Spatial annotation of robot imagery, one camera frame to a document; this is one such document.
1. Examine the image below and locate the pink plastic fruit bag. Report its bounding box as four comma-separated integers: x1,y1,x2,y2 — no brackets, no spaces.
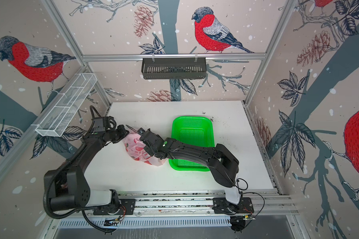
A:
123,133,167,166

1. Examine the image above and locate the green plastic basket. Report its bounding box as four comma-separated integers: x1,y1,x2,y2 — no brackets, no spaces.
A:
169,116,215,172

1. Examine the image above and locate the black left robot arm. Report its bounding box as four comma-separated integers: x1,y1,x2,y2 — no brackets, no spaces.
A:
43,125,129,219

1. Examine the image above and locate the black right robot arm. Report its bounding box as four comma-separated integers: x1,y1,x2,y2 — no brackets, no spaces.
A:
137,128,241,205

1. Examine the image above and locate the white wire mesh shelf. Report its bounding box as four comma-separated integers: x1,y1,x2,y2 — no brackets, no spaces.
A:
36,73,97,137

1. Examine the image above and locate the black hanging wall basket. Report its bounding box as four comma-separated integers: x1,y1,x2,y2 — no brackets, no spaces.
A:
141,57,207,80

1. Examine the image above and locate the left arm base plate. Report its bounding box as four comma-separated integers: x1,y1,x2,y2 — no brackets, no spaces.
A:
93,199,136,216

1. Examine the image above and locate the aluminium rail frame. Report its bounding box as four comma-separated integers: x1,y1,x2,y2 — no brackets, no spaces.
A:
57,193,299,230

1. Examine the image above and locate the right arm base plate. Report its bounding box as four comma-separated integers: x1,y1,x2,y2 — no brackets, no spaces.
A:
212,197,254,216

